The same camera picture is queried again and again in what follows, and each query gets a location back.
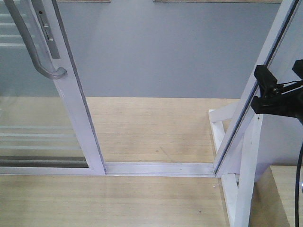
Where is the light wooden box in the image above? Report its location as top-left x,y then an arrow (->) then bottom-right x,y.
256,166 -> 296,227

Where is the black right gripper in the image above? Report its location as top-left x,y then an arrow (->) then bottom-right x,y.
251,65 -> 303,122

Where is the light wooden floor platform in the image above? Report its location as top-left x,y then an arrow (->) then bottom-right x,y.
0,97 -> 237,227

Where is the white framed sliding glass door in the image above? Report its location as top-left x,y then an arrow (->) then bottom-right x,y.
0,0 -> 106,175

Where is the black right side cable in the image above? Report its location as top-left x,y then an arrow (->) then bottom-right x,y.
294,141 -> 303,227

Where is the silver door lock plate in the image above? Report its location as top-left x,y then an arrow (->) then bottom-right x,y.
37,9 -> 61,59

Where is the white wooden support brace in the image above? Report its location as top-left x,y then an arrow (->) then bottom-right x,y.
215,110 -> 263,227

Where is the grey metal door handle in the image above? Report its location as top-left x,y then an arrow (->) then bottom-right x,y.
4,0 -> 67,79

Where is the white outer door frame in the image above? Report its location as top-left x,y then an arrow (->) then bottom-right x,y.
214,0 -> 301,178

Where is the aluminium floor door track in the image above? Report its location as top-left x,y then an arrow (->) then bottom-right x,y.
106,162 -> 215,178

